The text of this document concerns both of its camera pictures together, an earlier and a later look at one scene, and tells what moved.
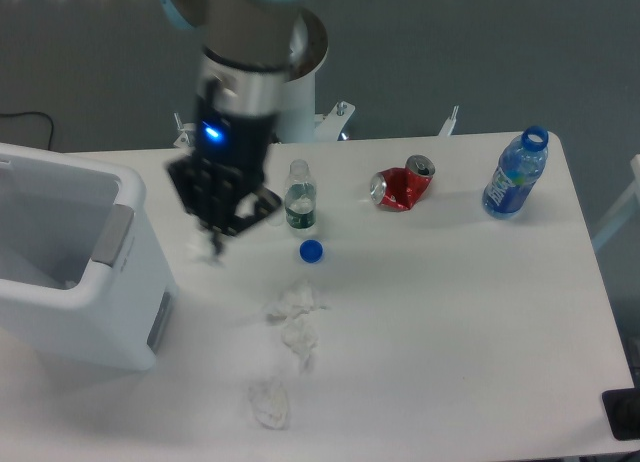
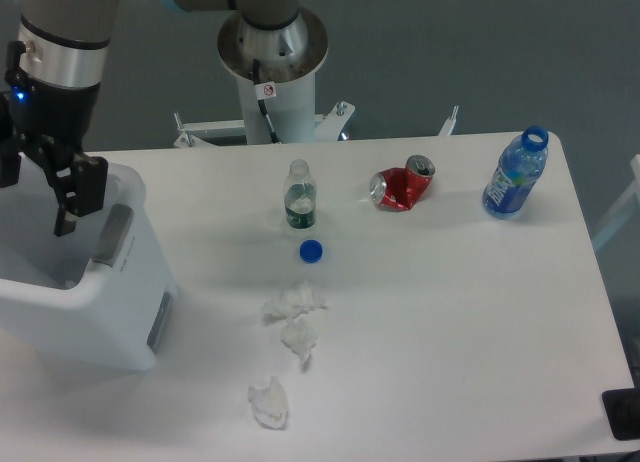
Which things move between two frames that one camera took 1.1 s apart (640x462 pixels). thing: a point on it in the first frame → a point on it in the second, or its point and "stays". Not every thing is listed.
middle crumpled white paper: (300, 336) stays
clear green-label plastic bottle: (300, 197) stays
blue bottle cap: (311, 251) stays
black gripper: (220, 181) → (50, 125)
